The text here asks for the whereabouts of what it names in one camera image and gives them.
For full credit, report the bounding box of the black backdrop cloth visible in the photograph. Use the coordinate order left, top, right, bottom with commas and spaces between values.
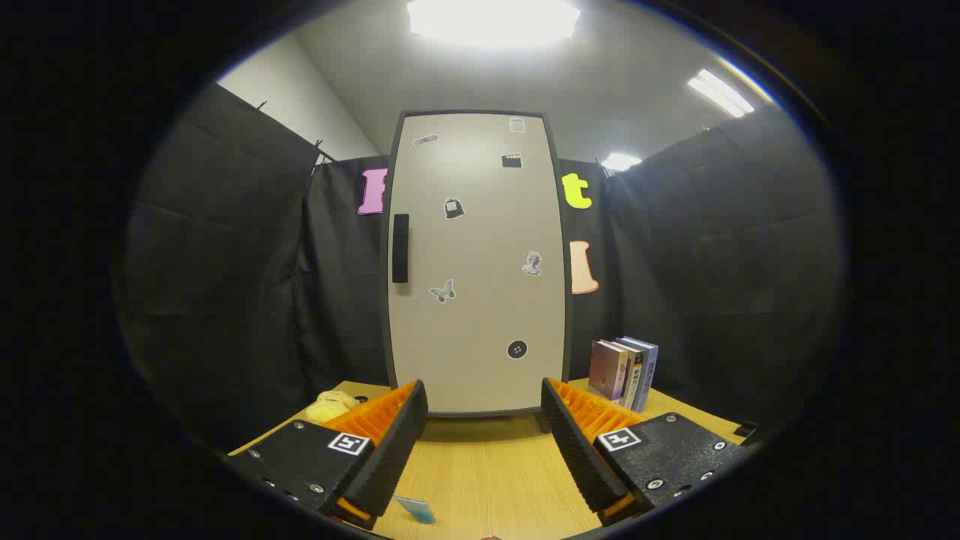
112, 82, 845, 451

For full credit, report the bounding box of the beige cabinet door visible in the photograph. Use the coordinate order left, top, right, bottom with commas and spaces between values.
388, 113, 567, 416

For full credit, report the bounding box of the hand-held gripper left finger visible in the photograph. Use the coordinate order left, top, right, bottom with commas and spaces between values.
227, 379, 430, 530

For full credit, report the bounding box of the black door handle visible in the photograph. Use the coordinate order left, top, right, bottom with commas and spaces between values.
392, 214, 410, 284

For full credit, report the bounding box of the yellow plush toy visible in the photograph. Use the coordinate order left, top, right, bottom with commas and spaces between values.
304, 390, 361, 425

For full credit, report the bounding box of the white and blue tube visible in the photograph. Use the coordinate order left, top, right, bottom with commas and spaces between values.
394, 495, 437, 524

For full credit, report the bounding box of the pink book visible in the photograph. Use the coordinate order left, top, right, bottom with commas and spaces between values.
589, 340, 629, 402

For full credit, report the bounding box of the long ceiling light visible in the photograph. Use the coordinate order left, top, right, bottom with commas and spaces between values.
688, 69, 755, 119

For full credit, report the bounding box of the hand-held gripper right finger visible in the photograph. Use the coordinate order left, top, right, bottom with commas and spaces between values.
540, 377, 751, 527

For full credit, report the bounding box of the large ceiling light panel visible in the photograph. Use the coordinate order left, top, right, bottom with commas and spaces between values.
407, 0, 582, 50

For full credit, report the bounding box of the dark grey cabinet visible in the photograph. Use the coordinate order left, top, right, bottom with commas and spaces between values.
381, 109, 575, 434

